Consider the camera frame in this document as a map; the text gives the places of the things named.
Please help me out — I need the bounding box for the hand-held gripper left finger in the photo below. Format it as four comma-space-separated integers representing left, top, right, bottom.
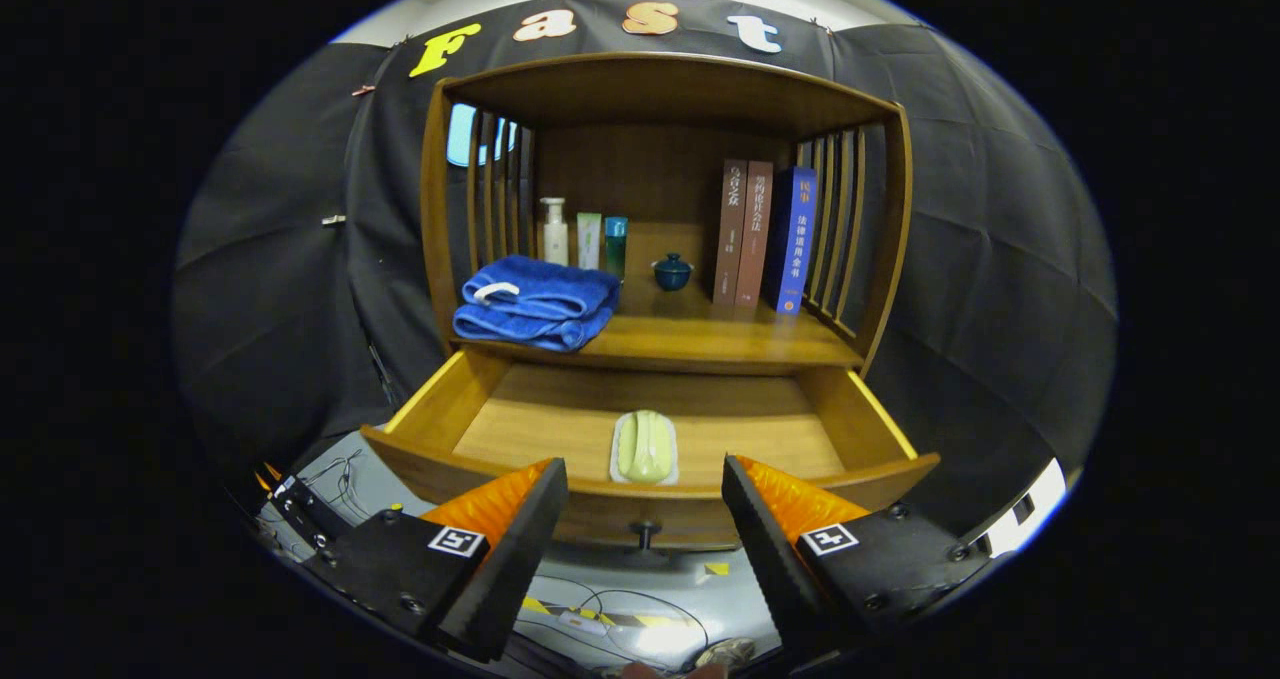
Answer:
300, 459, 569, 663

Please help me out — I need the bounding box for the reddish brown book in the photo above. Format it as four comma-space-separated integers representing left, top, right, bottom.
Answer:
735, 160, 774, 309

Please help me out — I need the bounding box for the dark brown book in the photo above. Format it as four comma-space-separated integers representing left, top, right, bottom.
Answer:
712, 158, 749, 307

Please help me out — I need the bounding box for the green brush with white pad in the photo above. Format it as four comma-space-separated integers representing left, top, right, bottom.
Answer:
610, 409, 680, 486

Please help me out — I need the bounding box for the wooden cabinet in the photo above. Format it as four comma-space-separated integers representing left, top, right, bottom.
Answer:
420, 52, 913, 378

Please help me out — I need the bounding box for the folded blue towel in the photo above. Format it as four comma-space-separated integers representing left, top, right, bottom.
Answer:
452, 255, 622, 352

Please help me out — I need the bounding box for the wooden drawer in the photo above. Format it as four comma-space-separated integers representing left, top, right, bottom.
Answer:
360, 347, 941, 565

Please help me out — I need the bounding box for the thin cable bundle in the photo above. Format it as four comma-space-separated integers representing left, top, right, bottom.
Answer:
300, 449, 366, 520

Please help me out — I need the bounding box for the white pump bottle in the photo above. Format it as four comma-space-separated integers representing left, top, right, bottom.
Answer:
540, 197, 569, 266

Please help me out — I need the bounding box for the yellow black floor tape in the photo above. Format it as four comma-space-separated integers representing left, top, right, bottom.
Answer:
520, 597, 683, 632

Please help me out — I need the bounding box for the black floor cable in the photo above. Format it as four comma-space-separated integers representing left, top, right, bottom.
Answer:
530, 574, 713, 650

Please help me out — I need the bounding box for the blue book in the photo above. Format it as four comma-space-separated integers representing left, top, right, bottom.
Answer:
765, 166, 819, 316

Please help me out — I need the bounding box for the black floor device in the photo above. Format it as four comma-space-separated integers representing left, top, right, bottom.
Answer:
262, 464, 336, 560

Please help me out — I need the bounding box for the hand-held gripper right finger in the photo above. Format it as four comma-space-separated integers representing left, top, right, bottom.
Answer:
720, 455, 993, 660

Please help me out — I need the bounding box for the wooden countertop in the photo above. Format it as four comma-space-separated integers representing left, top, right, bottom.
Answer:
450, 277, 866, 375

